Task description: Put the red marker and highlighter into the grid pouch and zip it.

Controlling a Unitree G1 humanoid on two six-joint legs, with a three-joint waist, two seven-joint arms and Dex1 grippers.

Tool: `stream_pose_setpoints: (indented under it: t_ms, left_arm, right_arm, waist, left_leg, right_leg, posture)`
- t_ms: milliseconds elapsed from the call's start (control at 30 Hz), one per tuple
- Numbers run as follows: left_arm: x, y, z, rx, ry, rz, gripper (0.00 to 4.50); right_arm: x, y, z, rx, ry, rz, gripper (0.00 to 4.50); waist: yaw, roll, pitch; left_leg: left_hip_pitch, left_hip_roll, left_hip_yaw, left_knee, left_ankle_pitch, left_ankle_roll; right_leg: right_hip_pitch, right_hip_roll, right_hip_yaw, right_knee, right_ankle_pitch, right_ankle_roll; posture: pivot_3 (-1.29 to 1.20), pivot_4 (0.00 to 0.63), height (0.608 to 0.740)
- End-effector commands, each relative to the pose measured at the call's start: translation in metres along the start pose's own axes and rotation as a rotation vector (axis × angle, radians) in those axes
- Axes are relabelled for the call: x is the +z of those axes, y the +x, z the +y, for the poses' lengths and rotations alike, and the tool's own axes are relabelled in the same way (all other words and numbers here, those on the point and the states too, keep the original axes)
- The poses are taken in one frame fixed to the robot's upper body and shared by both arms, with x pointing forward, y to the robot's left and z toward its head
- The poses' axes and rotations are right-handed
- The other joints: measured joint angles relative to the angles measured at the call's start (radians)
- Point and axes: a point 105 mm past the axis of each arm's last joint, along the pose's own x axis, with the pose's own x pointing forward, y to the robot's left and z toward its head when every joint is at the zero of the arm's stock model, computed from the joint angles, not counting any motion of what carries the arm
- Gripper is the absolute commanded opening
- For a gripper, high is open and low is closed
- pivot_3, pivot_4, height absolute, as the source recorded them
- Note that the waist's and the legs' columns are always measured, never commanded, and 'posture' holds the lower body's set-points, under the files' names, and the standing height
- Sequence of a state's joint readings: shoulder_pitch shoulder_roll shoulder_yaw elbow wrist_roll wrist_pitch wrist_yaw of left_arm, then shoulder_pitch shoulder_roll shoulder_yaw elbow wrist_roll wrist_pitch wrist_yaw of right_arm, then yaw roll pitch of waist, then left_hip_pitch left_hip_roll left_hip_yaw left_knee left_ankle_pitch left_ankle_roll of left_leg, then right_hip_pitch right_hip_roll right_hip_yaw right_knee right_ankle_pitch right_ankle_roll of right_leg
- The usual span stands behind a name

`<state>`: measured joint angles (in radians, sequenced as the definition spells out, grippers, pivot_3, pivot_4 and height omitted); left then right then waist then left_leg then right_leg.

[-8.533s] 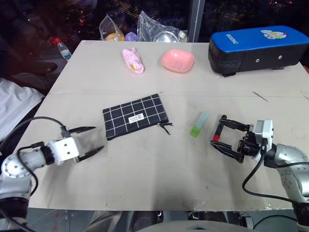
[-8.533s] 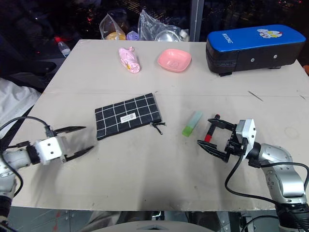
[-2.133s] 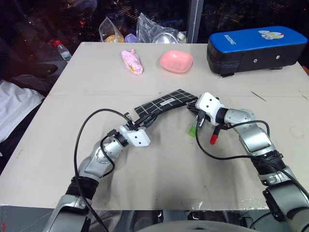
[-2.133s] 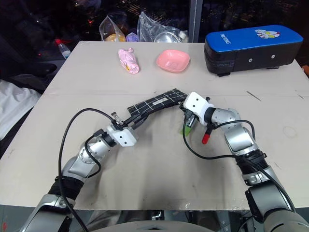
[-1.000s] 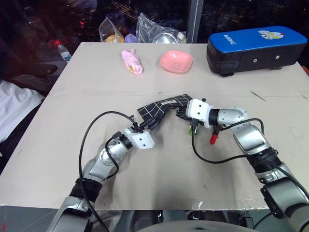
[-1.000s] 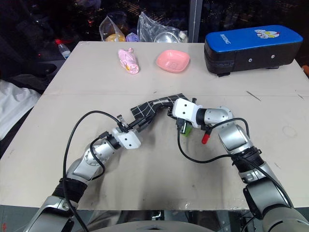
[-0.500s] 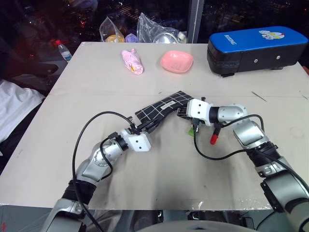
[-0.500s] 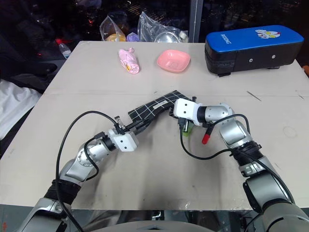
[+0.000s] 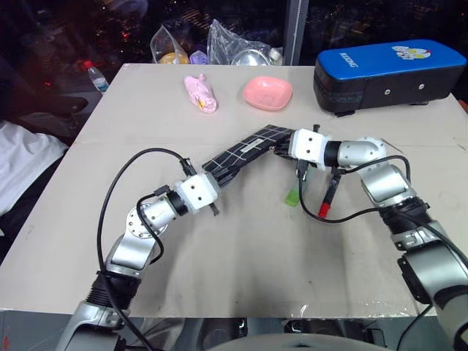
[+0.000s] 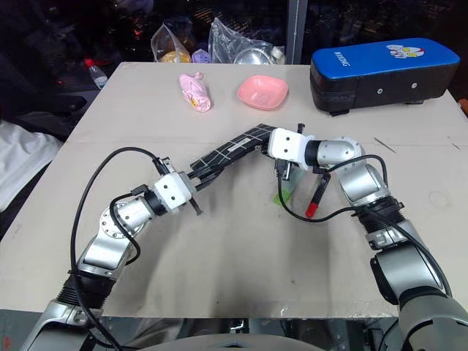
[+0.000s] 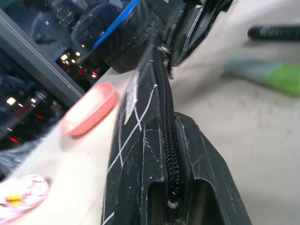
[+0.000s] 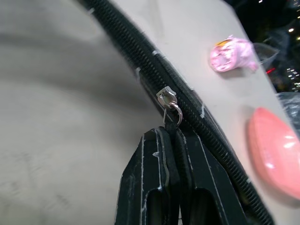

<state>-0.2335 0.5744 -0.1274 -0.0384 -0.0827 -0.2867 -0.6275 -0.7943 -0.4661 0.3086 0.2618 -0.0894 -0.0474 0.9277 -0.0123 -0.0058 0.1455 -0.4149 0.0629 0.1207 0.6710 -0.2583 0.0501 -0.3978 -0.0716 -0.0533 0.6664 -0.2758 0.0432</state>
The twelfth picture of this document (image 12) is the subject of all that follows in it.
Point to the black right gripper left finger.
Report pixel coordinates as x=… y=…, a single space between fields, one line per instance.
x=138 y=178

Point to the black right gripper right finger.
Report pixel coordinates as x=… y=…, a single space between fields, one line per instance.
x=206 y=185

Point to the grid pouch with black zipper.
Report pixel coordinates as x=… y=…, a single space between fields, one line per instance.
x=70 y=93

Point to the pink oval packet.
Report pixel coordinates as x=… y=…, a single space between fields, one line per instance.
x=274 y=150

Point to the pink wrapped candy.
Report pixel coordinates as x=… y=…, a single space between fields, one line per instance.
x=230 y=55

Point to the clear plastic bag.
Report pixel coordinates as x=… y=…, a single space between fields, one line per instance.
x=267 y=55

